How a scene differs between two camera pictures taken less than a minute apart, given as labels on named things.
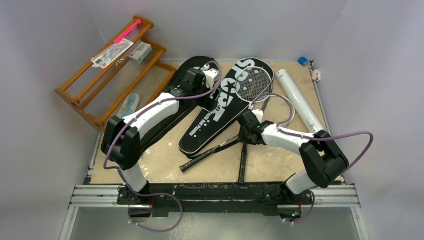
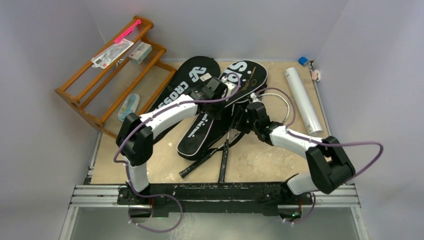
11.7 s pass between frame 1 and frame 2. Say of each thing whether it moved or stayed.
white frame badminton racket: stayed
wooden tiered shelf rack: stayed
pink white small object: stayed
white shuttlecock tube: moved
